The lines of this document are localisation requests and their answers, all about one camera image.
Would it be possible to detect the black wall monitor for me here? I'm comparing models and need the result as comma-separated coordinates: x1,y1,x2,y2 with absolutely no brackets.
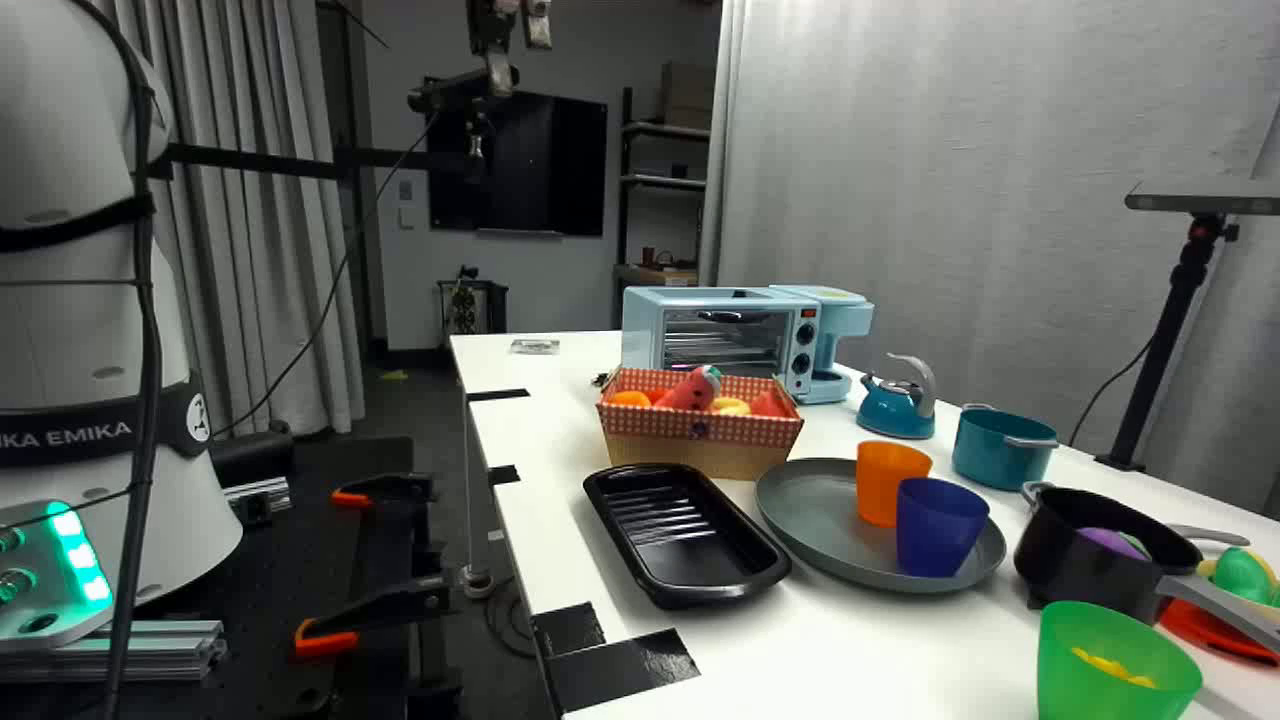
424,87,613,241

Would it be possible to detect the black horizontal bar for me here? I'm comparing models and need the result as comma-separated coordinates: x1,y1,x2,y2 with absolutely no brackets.
144,140,433,184

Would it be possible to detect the black rectangular tray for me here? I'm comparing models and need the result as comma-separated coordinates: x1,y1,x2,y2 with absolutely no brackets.
580,459,796,617

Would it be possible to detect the green plastic cup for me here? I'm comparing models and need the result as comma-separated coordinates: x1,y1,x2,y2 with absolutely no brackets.
1036,597,1207,720

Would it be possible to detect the red checkered basket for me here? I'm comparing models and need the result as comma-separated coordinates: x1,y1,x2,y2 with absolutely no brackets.
591,369,808,483

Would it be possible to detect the yellow toy piece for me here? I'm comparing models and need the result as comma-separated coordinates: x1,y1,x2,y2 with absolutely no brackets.
1066,645,1158,697

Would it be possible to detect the toy watermelon slice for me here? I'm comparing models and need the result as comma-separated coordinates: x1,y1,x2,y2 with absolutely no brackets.
657,364,722,414

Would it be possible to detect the teal toy pot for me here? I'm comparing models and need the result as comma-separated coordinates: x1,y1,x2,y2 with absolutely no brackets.
947,403,1065,495

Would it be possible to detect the black tripod stand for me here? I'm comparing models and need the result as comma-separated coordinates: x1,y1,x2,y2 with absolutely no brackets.
1099,184,1280,471

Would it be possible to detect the cardboard box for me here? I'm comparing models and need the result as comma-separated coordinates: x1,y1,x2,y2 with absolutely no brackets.
657,59,717,130

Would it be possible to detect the purple toy vegetable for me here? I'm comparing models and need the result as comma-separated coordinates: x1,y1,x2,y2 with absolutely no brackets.
1072,523,1150,566

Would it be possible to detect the orange plastic cup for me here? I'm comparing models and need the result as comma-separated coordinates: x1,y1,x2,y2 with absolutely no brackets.
850,437,935,533

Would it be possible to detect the light blue toy oven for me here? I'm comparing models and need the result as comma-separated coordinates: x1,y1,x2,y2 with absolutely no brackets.
615,279,880,408

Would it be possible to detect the red toy plate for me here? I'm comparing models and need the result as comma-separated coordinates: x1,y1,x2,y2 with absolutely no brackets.
1154,597,1280,672

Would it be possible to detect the black toy pan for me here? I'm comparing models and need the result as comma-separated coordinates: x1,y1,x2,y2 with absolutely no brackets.
1013,483,1280,655

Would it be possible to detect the blue plastic cup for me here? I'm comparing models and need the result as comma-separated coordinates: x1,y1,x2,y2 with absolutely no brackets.
893,476,990,581

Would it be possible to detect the white backdrop curtain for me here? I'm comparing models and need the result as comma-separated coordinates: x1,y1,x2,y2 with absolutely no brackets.
700,0,1280,515

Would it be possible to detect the orange-handled black clamp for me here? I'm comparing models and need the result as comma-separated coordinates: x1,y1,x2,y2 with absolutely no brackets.
329,471,435,515
290,572,453,665

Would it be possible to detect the large black tape patch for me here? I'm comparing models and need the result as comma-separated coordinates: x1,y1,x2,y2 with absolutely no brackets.
530,598,704,715

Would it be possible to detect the grey round plate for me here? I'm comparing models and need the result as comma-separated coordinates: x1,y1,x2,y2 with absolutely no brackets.
751,454,1009,598

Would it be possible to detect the green toy fruit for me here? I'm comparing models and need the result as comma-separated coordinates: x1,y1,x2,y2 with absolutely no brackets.
1204,542,1280,612

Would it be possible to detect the black floor device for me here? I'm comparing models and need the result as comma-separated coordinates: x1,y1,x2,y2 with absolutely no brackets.
435,265,510,335

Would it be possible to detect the grey pleated curtain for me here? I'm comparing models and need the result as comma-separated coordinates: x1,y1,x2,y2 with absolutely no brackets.
94,0,372,441

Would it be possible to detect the thin black tripod cable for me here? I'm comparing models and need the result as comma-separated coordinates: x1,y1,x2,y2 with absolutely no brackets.
1065,335,1154,450

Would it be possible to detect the aluminium profile rail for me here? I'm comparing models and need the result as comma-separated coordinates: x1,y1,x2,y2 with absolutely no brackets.
0,617,231,691

